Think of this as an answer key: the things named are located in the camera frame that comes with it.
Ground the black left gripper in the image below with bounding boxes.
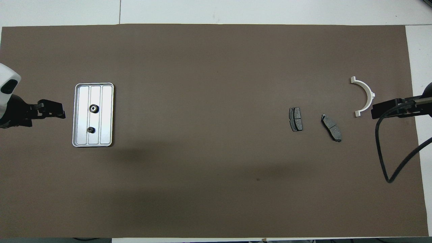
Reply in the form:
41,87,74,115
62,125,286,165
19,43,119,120
0,94,66,129

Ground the silver metal tray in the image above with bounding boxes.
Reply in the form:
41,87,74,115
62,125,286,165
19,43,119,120
72,83,115,147

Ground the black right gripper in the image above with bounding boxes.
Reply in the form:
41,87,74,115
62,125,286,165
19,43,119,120
371,82,432,120

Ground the small rectangular brake pad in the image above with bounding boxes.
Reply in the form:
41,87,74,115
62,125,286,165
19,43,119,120
289,107,303,132

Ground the brown table mat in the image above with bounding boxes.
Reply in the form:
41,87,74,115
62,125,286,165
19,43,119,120
0,24,429,239

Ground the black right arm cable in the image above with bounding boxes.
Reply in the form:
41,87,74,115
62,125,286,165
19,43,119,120
375,96,432,184

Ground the long dark brake pad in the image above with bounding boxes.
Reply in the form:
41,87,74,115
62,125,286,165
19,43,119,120
321,114,342,142

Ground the white semicircular plastic bracket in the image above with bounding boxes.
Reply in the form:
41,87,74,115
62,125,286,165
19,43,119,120
350,76,376,118

